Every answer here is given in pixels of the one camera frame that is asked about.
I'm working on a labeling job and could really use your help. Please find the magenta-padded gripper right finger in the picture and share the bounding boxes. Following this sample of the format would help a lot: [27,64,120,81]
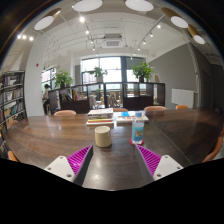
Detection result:
[133,144,184,183]

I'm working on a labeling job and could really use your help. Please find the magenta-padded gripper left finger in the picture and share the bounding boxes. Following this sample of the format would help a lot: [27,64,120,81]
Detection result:
[44,144,95,187]

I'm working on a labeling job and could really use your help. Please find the clear blue-capped water bottle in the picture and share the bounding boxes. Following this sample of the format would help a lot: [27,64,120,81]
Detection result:
[131,111,146,145]

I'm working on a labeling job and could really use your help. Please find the flat round red coaster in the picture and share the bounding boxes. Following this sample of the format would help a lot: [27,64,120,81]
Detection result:
[128,137,146,147]

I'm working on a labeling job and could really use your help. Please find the cream ceramic cup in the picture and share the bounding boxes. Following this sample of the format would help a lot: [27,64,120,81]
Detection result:
[94,125,113,149]

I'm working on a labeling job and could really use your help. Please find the orange chairs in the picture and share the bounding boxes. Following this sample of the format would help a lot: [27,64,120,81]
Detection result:
[6,104,224,164]

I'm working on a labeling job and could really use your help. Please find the dark low shelf unit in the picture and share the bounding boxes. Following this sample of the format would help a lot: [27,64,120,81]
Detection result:
[48,81,166,114]

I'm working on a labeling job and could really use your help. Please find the flat white book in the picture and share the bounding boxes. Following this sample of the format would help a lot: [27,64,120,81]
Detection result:
[113,111,150,124]

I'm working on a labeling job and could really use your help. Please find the stack of books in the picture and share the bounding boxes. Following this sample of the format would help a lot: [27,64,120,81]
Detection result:
[85,107,115,127]

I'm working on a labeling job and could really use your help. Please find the person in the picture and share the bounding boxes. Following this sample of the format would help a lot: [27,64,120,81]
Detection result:
[41,83,52,116]

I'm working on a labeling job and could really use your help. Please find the tall dark bookshelf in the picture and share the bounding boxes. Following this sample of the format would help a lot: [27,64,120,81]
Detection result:
[0,69,28,131]

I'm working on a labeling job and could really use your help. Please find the bushy green potted plant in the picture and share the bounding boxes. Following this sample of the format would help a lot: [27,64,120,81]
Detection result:
[53,68,74,89]

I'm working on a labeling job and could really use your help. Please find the tall green potted plant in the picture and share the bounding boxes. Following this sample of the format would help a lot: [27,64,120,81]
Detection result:
[131,61,155,84]

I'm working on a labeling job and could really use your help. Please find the small green potted plant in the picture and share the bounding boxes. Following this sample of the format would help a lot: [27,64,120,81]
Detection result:
[88,66,109,84]

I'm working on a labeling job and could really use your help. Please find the ceiling air conditioner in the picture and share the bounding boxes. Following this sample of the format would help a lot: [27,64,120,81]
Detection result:
[102,33,124,49]

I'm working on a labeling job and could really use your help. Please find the round ceiling lights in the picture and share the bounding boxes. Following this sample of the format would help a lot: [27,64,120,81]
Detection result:
[33,0,207,45]

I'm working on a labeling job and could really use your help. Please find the white wall radiator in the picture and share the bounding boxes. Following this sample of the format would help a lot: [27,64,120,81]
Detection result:
[171,88,195,109]

